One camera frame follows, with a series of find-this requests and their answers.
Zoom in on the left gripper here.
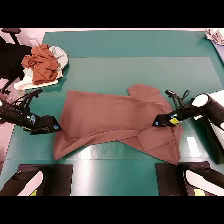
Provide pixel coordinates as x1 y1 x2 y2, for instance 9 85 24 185
23 112 48 135

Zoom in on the orange garment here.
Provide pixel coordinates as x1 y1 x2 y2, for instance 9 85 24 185
21 44 61 86

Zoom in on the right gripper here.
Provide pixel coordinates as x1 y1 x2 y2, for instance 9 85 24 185
162 110 184 128

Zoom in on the white garment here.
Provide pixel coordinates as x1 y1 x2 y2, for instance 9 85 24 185
13 66 64 91

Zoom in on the black chair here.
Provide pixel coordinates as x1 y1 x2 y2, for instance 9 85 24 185
0 28 33 96

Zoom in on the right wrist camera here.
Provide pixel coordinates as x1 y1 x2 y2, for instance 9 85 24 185
165 88 191 108

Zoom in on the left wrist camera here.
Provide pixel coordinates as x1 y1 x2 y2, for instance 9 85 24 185
14 87 44 108

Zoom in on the brown shirt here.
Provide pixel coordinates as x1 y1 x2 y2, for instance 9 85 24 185
53 83 185 166

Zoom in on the pale garment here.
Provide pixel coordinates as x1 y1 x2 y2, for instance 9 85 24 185
48 45 70 80

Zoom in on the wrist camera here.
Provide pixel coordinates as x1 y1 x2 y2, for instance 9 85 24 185
165 88 191 108
14 87 44 108

